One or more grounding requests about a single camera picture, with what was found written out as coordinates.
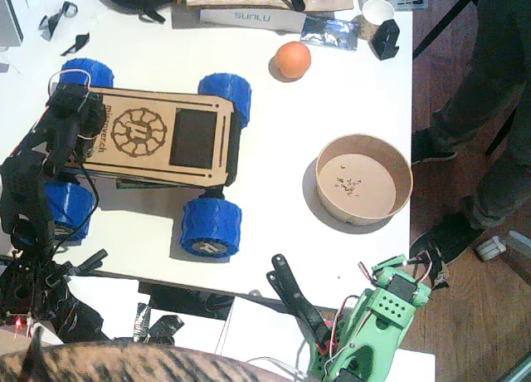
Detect silver foil packet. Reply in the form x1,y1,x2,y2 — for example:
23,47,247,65
299,16,360,52

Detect brown black striped fur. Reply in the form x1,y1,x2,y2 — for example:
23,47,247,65
0,326,300,382

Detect white cable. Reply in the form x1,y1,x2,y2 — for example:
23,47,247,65
244,355,311,380

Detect paper cup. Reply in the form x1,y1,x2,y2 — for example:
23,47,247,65
356,0,396,41

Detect brown paper bowl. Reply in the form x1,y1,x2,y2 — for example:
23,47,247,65
314,133,414,227

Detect blue rover wheel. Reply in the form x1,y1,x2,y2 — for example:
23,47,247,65
60,57,115,89
41,180,95,247
197,72,253,129
179,197,243,261

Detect black glasses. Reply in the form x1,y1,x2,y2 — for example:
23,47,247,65
37,0,79,42

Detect black plastic holder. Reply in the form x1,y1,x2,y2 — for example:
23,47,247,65
370,18,402,61

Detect grey device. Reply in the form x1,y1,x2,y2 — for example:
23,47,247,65
0,0,25,53

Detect crumpled black plastic bag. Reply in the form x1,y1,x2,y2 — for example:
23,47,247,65
45,290,111,344

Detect white SUNLU box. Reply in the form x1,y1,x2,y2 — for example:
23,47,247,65
198,7,308,35

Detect black foil packet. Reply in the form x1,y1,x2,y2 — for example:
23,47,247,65
132,301,153,342
148,314,186,344

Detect dark trouser leg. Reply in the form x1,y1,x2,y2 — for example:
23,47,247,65
429,0,531,150
472,86,531,229

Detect black clamp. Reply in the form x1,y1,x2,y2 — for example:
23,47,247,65
53,248,110,277

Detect black shoe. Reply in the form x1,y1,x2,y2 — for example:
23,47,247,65
412,128,460,166
409,210,485,263

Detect orange fruit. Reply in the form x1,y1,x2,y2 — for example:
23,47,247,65
273,41,312,79

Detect black metal bar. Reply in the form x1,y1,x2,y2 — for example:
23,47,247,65
412,0,489,61

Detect white plug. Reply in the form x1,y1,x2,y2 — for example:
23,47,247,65
475,236,508,262

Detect black plastic piece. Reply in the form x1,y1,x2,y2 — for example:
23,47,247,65
60,32,91,57

